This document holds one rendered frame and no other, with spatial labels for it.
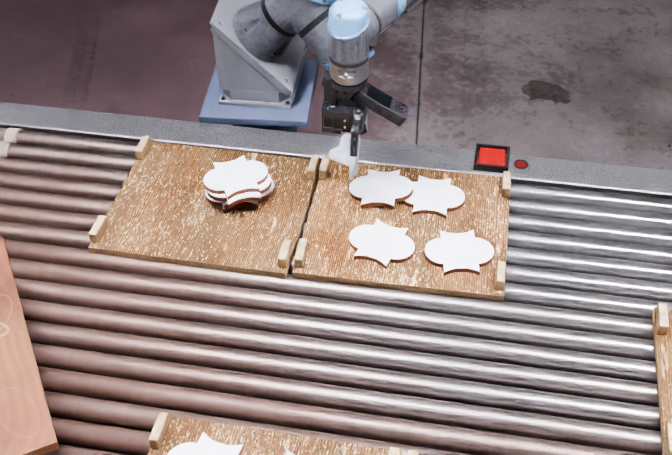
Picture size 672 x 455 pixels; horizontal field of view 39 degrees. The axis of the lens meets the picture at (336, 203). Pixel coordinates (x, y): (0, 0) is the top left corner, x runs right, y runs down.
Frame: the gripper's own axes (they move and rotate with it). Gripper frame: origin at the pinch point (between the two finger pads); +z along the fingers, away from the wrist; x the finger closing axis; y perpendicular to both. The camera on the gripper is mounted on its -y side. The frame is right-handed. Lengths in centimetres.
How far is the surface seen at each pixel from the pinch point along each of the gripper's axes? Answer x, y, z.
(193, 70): -169, 97, 102
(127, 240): 22, 44, 9
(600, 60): -201, -72, 103
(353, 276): 25.2, -2.5, 9.1
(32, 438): 76, 39, -1
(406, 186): 0.1, -9.9, 6.7
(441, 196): 0.7, -17.3, 7.9
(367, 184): -0.3, -1.5, 7.6
